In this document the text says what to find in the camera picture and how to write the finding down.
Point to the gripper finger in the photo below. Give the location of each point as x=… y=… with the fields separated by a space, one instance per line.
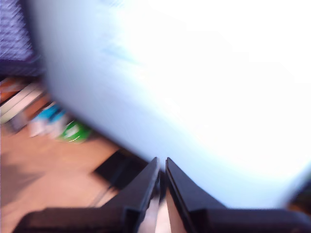
x=136 y=199
x=192 y=199

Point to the green white snack bag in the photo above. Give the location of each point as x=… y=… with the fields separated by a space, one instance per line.
x=73 y=132

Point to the black Huawei computer monitor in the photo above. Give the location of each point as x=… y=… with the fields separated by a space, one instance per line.
x=194 y=97

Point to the white blue small box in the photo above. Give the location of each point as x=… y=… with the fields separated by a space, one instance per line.
x=56 y=119
x=39 y=126

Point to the green labelled box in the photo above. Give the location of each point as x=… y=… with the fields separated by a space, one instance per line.
x=19 y=104

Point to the black monitor with dark screen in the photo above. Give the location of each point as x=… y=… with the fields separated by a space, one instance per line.
x=12 y=36

